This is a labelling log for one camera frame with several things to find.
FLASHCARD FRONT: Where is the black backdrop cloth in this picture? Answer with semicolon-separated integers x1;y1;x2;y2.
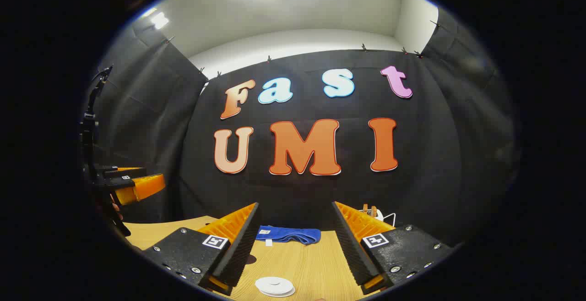
85;5;520;246

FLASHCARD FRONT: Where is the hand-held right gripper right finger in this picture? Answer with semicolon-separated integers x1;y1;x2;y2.
331;201;456;296

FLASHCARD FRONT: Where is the ceiling light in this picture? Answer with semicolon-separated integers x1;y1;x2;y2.
150;11;170;30

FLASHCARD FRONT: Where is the blue towel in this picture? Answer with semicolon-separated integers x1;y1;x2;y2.
255;225;321;246

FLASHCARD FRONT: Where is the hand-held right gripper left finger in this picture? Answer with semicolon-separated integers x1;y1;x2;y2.
140;202;262;297

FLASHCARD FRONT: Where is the white teacup lid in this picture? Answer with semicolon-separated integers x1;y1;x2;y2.
255;277;296;296

